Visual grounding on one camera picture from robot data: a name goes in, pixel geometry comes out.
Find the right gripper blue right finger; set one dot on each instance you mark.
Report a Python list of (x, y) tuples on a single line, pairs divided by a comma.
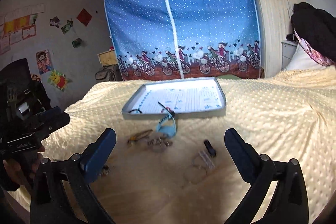
[(289, 203)]

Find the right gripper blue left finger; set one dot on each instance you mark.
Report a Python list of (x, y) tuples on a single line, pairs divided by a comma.
[(49, 201)]

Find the beige hair claw clip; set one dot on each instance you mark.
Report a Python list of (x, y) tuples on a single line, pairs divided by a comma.
[(160, 144)]

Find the light blue wrist watch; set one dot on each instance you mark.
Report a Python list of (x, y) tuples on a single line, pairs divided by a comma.
[(167, 125)]

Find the left hand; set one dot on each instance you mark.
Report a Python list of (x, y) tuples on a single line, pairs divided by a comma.
[(13, 168)]

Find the wooden side cabinet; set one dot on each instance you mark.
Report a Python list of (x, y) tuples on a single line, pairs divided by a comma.
[(107, 58)]

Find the cream dotted bed blanket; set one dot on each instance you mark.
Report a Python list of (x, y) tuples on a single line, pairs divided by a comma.
[(291, 115)]

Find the grey shallow box tray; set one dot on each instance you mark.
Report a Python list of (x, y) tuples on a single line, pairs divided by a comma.
[(188, 98)]

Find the white pillow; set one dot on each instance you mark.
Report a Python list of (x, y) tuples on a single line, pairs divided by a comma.
[(301, 61)]

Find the pink floral fabric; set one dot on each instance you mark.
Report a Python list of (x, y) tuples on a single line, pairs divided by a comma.
[(313, 54)]

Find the grey bedside drawer cabinet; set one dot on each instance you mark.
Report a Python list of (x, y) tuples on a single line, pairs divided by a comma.
[(288, 50)]

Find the black clothing pile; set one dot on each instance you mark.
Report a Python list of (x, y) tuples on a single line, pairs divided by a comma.
[(315, 26)]

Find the blue fabric wardrobe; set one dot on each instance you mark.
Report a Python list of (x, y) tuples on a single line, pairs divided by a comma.
[(178, 39)]

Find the light wooden wardrobe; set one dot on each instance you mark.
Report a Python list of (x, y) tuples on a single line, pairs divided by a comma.
[(275, 24)]

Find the yellow bear wall sticker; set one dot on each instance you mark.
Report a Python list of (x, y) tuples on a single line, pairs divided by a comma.
[(58, 80)]

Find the cartoon character wall poster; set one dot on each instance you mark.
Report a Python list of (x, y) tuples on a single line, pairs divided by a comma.
[(44, 61)]

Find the green wall ornament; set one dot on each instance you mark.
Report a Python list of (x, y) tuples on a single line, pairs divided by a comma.
[(76, 43)]

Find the award certificates on wall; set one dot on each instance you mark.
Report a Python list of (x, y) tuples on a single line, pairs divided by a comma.
[(19, 25)]

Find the wall photo cluster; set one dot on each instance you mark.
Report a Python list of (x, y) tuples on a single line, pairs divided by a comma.
[(65, 27)]

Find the red diamond wall paper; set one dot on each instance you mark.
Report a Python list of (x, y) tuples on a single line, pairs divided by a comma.
[(84, 17)]

